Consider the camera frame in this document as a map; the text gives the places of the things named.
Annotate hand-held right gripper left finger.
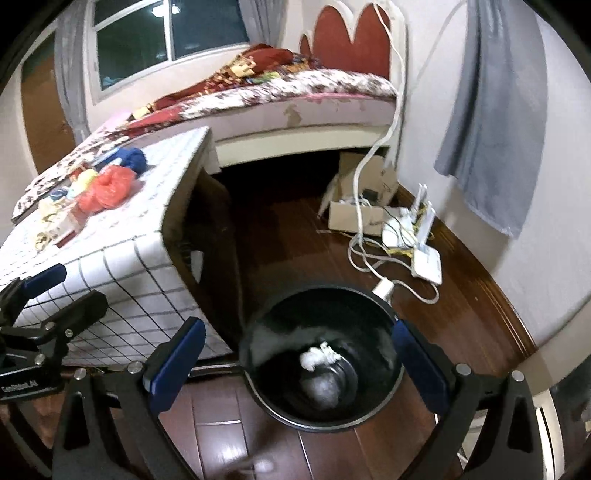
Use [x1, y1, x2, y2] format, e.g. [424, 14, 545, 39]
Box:
[51, 318, 207, 480]

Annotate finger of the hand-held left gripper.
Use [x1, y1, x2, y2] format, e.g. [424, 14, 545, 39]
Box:
[0, 264, 68, 324]
[0, 292, 110, 365]

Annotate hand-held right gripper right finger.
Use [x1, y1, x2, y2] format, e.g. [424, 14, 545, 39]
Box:
[392, 318, 546, 480]

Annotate black round bin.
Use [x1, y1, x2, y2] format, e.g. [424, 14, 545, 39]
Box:
[239, 285, 406, 432]

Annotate yellow and white wrapper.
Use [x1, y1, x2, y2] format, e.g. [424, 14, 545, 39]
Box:
[32, 222, 61, 250]

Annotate white grid tablecloth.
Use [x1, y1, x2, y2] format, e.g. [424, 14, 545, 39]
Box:
[0, 126, 236, 370]

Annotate flat white router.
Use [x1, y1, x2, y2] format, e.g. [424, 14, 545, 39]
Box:
[411, 247, 443, 284]

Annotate white crumpled paper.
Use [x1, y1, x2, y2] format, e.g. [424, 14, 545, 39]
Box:
[299, 342, 342, 372]

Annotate orange plastic bag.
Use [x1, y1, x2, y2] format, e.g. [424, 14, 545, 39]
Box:
[76, 165, 141, 214]

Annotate brown table base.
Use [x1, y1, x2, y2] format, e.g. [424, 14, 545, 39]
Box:
[161, 171, 259, 352]

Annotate white router with antennas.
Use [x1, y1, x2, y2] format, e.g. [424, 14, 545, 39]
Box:
[382, 184, 437, 250]

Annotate open cardboard box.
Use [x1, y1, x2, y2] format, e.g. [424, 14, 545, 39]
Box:
[318, 152, 400, 232]

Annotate brown wooden door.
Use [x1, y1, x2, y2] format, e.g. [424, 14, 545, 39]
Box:
[21, 46, 77, 171]

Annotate grey window curtain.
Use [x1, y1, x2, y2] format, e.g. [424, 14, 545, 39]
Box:
[54, 9, 93, 144]
[238, 0, 273, 47]

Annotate grey hanging cloth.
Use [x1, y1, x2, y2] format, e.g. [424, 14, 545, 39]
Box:
[434, 0, 539, 238]

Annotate white framed window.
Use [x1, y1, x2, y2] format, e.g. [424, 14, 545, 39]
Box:
[90, 0, 252, 93]

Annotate floral bed sheet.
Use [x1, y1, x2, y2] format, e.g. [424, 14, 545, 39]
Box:
[11, 69, 400, 222]

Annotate red patterned blanket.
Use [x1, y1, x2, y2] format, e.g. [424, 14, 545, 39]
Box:
[131, 44, 324, 116]

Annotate red and white headboard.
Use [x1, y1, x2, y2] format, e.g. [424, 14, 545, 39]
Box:
[298, 0, 409, 93]

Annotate tangled white cables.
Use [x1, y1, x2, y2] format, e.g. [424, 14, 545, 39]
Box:
[347, 231, 440, 305]

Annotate white bed frame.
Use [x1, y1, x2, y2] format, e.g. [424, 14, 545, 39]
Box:
[215, 106, 400, 174]

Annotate thick white cable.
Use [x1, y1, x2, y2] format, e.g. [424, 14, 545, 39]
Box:
[348, 0, 407, 241]

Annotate white wall conduit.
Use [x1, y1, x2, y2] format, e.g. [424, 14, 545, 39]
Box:
[399, 0, 467, 125]

